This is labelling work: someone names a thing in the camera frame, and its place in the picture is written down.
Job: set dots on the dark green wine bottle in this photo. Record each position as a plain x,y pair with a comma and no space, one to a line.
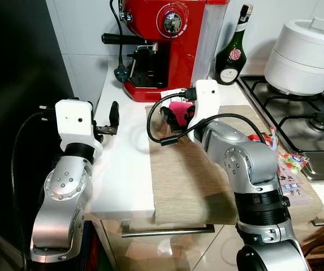
229,65

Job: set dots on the colourful snack packets bag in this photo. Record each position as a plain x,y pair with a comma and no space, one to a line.
292,175

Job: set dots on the white lidded cooking pot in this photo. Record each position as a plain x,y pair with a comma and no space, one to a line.
303,56

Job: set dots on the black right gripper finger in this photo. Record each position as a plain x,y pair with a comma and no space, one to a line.
169,117

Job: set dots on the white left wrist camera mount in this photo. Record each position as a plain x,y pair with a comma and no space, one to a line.
74,121

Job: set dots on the beige woven table runner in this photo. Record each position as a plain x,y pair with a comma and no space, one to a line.
190,175

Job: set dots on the red espresso coffee machine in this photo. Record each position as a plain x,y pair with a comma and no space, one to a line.
162,39

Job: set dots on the orange red plastic board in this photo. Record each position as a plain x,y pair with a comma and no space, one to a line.
91,254

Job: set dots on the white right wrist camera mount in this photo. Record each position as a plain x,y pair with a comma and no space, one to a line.
207,101

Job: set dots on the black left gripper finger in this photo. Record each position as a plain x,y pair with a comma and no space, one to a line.
115,114

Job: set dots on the steel gas hob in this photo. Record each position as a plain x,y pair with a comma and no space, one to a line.
303,135

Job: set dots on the white kitchen cabinet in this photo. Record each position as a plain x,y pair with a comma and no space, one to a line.
122,180

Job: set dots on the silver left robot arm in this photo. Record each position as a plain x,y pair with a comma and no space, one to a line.
65,197

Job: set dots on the tall black cabinet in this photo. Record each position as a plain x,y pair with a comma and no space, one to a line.
14,56

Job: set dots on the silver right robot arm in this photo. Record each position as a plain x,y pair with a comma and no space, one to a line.
252,164

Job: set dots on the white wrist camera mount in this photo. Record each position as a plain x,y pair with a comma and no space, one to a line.
74,121
207,101

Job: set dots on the pink plastic box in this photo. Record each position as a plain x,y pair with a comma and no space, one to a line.
180,113

